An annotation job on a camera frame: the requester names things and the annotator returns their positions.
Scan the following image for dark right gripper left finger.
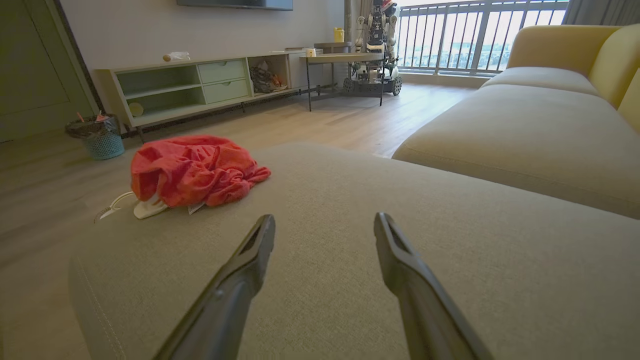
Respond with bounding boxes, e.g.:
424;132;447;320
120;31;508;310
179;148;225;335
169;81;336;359
152;214;277;360

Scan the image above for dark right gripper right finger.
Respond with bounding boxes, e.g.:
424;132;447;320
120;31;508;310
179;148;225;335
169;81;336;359
374;212;496;360

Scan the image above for red basketball jersey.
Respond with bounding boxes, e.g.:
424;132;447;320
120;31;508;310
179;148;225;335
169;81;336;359
130;135;272;221

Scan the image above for grey fabric ottoman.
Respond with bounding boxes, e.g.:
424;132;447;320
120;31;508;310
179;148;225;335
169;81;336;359
67;142;640;360

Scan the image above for grey sofa seat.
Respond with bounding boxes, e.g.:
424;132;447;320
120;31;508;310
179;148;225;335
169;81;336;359
392;66;640;220

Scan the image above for teal mesh trash bin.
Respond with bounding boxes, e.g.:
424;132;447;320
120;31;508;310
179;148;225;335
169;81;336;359
65;112;126;161

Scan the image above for pale green TV cabinet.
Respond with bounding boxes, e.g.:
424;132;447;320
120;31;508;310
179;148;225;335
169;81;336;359
95;48;326;143

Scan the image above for pair of shoes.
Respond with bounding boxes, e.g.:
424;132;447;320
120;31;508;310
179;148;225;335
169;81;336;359
249;65;289;94

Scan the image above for thin metal side table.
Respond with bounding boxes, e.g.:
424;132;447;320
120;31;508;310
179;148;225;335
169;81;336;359
300;42;388;112

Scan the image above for white wheeled background robot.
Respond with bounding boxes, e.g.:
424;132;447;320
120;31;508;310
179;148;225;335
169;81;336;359
342;0;403;97

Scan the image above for grey balcony railing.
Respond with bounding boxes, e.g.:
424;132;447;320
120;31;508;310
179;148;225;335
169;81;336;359
395;0;571;78

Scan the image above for yellow sofa back cushion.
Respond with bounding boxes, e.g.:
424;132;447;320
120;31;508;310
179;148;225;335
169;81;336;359
506;24;640;132

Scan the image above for pale green door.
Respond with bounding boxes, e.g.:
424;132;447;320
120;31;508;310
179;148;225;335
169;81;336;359
0;0;99;143

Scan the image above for grey curtain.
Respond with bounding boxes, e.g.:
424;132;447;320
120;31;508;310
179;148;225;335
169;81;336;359
562;0;640;26

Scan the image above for white cord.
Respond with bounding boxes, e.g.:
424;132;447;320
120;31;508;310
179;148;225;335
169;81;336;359
93;191;137;224

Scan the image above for wall mounted black TV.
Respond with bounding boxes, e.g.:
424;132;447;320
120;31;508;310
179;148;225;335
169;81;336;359
176;0;294;12

